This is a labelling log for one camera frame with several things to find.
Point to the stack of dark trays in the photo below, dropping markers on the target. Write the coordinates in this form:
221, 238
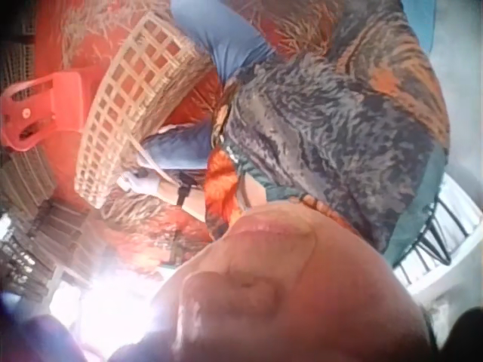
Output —
34, 211

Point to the black wrist band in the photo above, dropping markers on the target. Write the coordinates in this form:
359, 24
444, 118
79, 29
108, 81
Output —
185, 190

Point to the red plastic stool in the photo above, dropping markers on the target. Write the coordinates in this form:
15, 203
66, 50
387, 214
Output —
41, 109

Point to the cream plastic lattice crate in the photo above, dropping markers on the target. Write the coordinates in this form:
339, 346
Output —
124, 102

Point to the person's legs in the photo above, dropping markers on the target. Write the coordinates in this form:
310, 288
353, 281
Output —
226, 34

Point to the person's left hand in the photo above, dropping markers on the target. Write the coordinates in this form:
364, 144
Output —
141, 184

